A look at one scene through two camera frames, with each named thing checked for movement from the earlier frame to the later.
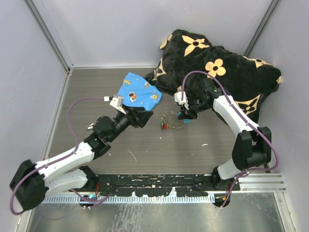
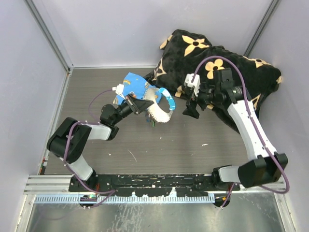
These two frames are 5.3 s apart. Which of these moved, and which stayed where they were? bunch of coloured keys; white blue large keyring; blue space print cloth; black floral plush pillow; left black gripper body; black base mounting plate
Moved: left black gripper body; bunch of coloured keys; white blue large keyring
Stayed: black floral plush pillow; black base mounting plate; blue space print cloth
